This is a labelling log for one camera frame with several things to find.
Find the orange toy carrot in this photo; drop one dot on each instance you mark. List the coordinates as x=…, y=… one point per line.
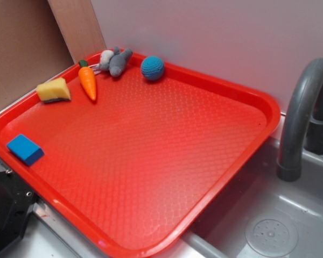
x=87, y=79

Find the red plastic tray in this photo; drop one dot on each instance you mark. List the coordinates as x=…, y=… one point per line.
x=133, y=169

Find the blue crocheted ball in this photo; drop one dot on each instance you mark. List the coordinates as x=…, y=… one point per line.
x=152, y=68

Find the grey plush toy animal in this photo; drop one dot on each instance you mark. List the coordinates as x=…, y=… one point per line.
x=114, y=61

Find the yellow sponge piece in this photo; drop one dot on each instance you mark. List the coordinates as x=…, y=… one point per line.
x=54, y=90

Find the grey plastic sink basin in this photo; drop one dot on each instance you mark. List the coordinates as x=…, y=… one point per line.
x=259, y=215

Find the wooden board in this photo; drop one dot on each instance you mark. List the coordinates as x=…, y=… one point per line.
x=79, y=27

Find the blue rectangular block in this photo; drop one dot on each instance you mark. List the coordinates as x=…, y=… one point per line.
x=25, y=149

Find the grey plastic faucet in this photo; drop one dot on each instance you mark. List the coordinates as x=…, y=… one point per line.
x=303, y=124

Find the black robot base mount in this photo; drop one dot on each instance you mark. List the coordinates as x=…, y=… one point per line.
x=16, y=203

